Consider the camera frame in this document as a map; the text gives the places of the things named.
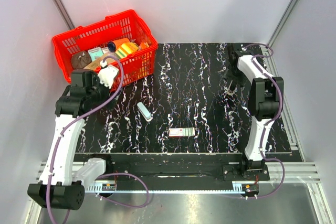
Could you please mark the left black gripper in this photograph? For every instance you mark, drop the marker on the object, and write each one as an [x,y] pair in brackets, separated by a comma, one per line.
[106,96]

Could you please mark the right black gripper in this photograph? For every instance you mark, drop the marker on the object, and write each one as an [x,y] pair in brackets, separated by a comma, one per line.
[240,80]

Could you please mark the white black large stapler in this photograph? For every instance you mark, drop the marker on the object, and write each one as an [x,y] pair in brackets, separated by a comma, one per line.
[231,88]

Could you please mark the light blue small stapler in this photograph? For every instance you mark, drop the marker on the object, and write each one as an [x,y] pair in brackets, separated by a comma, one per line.
[144,111]

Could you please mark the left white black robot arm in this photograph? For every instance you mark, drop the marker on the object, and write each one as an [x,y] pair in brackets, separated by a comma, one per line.
[58,186]

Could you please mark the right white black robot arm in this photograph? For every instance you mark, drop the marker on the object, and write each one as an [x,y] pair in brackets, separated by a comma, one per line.
[265,103]

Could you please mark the brown cardboard package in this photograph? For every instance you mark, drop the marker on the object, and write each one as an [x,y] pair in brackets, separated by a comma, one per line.
[96,64]

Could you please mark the teal small box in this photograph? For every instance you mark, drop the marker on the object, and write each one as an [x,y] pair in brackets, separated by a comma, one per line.
[95,53]

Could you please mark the brown round bun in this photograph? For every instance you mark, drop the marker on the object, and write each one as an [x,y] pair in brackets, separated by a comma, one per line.
[80,60]

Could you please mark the yellow green striped sponge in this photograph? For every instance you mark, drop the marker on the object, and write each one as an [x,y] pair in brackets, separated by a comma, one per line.
[126,49]

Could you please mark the orange cylinder blue cap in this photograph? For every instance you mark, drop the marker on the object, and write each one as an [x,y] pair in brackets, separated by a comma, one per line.
[115,44]

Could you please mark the orange small packet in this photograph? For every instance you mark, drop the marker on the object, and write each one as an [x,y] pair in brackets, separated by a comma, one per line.
[143,45]

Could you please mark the red staple box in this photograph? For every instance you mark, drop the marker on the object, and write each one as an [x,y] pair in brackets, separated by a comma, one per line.
[182,132]

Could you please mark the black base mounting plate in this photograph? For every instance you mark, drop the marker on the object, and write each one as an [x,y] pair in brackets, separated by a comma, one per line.
[179,172]

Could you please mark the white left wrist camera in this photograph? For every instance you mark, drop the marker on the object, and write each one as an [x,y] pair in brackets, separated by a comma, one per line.
[107,74]

